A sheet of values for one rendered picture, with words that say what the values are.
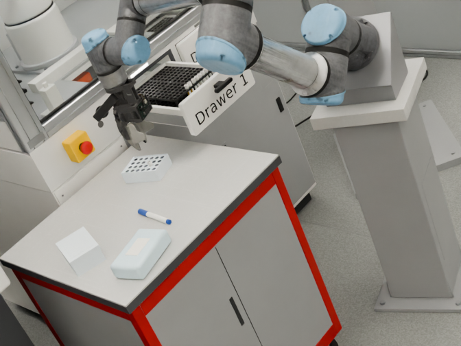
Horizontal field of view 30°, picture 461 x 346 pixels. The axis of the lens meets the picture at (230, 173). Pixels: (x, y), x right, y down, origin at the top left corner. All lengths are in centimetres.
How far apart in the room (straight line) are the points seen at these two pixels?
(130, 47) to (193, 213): 46
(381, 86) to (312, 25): 28
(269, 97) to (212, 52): 132
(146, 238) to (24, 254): 45
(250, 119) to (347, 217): 56
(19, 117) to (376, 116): 101
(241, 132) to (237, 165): 73
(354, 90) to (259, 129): 81
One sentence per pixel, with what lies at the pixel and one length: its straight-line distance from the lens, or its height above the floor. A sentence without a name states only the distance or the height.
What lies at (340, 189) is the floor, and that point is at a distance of 351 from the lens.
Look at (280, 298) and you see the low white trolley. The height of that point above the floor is 38.
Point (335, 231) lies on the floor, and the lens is 330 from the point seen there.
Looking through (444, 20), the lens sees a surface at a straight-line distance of 413.
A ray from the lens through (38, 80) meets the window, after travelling 258.
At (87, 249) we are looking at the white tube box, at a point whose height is 81.
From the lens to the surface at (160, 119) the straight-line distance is 261.
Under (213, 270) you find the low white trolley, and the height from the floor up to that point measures 63.
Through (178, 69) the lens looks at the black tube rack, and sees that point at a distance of 276.
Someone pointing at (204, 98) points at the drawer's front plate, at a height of 90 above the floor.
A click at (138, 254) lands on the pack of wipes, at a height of 80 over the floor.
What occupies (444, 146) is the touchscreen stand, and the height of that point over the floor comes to 4.
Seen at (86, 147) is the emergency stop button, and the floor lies 88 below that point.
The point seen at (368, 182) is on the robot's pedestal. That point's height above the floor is 49.
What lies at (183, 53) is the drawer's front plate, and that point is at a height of 89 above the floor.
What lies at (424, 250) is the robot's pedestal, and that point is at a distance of 274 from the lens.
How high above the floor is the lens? 194
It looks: 30 degrees down
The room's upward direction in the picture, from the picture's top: 24 degrees counter-clockwise
